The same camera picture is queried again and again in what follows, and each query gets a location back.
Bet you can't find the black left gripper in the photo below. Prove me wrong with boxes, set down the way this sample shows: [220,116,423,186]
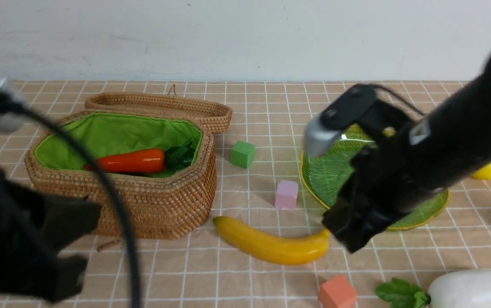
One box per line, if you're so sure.
[0,168,101,303]

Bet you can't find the green glass leaf plate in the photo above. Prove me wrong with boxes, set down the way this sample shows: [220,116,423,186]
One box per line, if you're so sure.
[300,124,450,232]

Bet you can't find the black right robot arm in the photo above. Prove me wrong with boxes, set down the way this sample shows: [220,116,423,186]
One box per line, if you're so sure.
[320,56,491,253]

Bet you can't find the pink foam cube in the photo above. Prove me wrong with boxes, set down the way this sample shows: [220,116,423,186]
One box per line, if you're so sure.
[274,180,299,210]

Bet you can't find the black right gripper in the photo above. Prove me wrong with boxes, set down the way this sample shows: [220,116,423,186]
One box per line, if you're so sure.
[322,112,446,253]

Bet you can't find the black camera cable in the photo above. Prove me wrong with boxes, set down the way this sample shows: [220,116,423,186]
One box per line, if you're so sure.
[0,92,143,308]

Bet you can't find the woven rattan basket green lining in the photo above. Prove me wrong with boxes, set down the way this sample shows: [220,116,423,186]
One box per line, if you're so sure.
[25,109,217,240]

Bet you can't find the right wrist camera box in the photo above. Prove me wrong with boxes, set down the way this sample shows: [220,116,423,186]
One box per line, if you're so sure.
[303,84,377,157]

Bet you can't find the green foam cube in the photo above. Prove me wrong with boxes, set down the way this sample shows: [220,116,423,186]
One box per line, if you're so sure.
[230,140,257,169]

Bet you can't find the orange foam cube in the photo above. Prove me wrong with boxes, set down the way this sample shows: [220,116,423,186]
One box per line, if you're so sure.
[318,274,358,308]

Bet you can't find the yellow toy lemon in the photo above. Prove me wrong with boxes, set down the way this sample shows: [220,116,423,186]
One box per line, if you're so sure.
[471,163,491,180]

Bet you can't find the white toy radish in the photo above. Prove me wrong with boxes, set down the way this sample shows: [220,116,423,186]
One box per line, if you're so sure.
[375,269,491,308]

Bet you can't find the yellow toy banana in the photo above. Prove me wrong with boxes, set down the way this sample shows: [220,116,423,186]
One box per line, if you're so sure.
[213,216,331,266]

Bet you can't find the orange toy carrot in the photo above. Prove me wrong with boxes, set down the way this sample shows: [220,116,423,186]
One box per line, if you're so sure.
[95,142,196,174]

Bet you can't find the woven rattan basket lid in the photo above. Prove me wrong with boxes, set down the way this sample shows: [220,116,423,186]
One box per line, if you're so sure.
[84,92,233,134]

